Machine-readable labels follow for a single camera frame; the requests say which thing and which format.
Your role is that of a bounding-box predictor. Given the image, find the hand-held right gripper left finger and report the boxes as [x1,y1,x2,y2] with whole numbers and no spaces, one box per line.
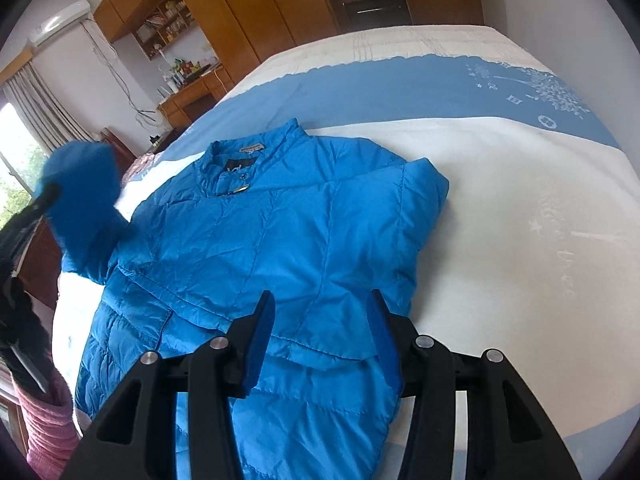
[62,290,277,480]

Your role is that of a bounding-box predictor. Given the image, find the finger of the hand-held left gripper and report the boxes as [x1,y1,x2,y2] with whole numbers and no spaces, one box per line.
[20,182,62,222]

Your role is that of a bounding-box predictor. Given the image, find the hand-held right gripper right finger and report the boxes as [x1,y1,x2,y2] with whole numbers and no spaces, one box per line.
[367,289,583,480]

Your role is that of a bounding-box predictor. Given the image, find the blue puffer jacket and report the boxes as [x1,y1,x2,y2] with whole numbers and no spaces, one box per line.
[32,119,451,480]

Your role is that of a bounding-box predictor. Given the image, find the person's left forearm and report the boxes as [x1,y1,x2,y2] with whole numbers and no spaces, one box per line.
[12,365,83,478]

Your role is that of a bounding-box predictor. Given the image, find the window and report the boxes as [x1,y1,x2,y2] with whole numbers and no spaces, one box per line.
[0,102,51,233]

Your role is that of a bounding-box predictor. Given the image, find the wooden bedside cabinet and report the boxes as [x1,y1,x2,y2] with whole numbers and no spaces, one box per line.
[14,220,65,311]

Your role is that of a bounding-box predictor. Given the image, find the beige curtain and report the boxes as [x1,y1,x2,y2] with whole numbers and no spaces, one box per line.
[0,62,97,157]

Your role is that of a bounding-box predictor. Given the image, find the pink cloth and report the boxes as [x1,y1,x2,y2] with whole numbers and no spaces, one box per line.
[122,151,162,182]

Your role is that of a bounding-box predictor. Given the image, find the wooden sideboard with clutter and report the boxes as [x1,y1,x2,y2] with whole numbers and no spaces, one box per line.
[157,65,237,132]

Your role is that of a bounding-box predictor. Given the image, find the white air conditioner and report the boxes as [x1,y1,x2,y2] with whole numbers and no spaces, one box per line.
[27,1,93,45]

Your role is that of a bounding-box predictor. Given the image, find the colourful toy figures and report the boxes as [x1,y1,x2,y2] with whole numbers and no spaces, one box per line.
[170,57,213,78]

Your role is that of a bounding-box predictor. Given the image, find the bed with blue white bedding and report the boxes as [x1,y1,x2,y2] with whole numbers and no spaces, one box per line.
[50,25,632,480]

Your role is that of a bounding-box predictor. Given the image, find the wooden bookshelf with books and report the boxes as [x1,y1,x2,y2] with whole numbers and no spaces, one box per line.
[132,0,197,59]

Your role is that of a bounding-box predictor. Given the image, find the wooden wardrobe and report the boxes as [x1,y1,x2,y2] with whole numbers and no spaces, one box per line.
[94,0,487,63]

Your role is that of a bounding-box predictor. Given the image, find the wall cables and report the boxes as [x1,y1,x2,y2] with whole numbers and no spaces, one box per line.
[82,17,162,127]

